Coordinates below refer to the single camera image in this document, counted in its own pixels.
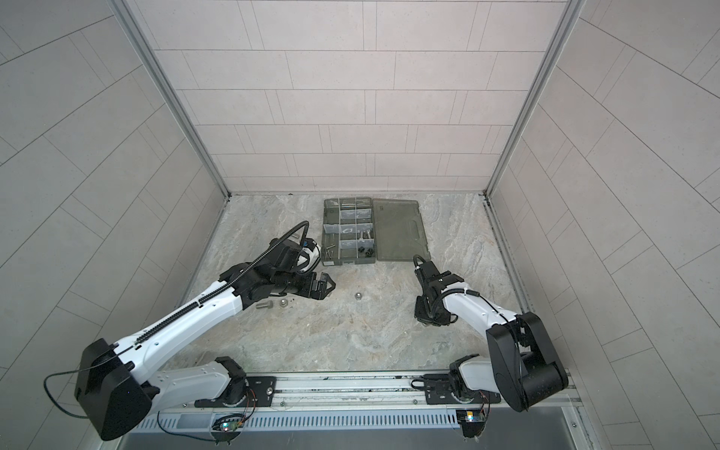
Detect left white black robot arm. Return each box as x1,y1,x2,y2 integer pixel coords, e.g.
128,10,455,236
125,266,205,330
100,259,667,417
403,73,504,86
73,220,336,442

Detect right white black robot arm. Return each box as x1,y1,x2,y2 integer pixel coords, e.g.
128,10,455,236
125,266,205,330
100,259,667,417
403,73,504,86
412,255,569,412

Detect right circuit board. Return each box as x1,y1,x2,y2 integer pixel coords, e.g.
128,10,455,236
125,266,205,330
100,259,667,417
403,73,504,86
456,410,488,439

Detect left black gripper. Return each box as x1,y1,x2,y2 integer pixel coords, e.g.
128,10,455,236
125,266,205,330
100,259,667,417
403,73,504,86
271,267,341,301

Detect large steel bolt near left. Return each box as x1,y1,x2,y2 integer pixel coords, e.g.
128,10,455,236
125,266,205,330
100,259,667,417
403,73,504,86
256,300,274,309

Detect left circuit board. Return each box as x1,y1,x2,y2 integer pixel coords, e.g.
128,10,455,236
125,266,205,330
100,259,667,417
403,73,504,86
212,414,246,433

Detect aluminium mounting rail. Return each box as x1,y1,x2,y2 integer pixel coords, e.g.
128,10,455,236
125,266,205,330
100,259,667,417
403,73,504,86
109,367,583,417

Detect grey compartment organizer box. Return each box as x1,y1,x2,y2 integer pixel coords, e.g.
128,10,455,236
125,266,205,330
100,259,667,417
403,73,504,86
321,197,431,266

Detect circuit board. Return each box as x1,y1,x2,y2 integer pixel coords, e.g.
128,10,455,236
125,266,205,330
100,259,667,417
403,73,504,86
456,410,488,439
212,414,246,433

